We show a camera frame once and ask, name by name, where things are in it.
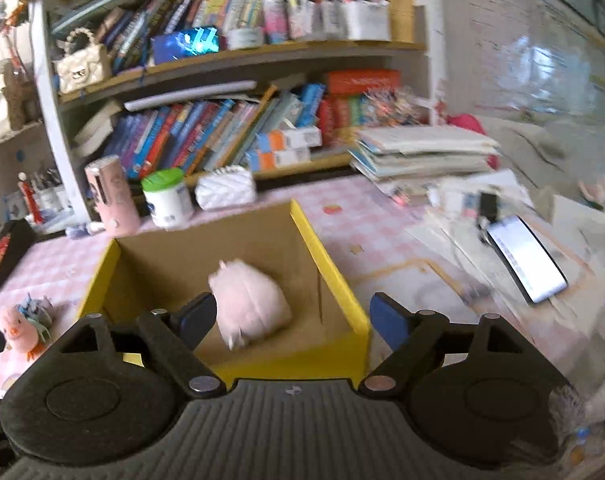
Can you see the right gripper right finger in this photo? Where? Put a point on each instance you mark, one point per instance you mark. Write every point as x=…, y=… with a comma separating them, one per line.
x=412, y=339

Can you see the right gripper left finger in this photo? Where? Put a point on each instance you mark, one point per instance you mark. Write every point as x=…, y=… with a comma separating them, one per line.
x=172, y=338

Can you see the pink plush pig toy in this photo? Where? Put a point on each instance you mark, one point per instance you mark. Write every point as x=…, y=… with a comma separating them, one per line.
x=250, y=305

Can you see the pink plush chick toy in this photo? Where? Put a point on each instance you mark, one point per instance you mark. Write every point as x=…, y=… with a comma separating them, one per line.
x=22, y=334

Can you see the yellow cardboard box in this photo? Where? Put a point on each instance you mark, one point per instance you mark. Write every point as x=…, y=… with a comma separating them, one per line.
x=329, y=333

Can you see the pink checkered tablecloth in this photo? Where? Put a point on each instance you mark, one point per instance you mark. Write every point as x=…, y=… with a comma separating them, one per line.
x=367, y=236

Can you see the white jar green lid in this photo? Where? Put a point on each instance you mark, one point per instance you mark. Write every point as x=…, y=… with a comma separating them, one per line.
x=167, y=198

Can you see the black smartphone lit screen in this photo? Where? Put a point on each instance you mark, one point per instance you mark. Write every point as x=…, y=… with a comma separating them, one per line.
x=535, y=272

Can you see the pink cartoon humidifier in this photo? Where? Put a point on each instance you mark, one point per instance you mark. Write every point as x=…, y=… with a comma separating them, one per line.
x=113, y=199

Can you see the white quilted pouch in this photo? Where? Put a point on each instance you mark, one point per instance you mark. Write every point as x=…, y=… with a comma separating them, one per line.
x=227, y=187

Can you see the black Yamaha keyboard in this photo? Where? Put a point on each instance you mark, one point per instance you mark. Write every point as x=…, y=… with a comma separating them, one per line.
x=22, y=238

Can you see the white pen holder cups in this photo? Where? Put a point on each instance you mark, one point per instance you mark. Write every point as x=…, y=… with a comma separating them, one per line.
x=53, y=199

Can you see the stack of paper books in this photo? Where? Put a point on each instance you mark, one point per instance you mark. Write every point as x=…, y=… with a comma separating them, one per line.
x=421, y=151

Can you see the row of colourful books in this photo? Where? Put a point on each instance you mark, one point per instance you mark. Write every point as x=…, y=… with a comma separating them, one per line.
x=206, y=135

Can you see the red dressed doll figurine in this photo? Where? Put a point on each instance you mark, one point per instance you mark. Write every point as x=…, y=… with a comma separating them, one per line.
x=30, y=198

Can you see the orange white medicine boxes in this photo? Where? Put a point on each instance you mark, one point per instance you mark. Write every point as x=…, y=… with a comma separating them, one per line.
x=283, y=148

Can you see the wooden bookshelf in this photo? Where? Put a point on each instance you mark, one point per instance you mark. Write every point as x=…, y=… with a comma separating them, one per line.
x=423, y=65

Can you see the cream quilted pearl handbag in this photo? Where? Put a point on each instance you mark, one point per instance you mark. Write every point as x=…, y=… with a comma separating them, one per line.
x=79, y=69

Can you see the shiny blue box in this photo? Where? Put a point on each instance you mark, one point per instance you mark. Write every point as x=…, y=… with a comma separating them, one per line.
x=185, y=43

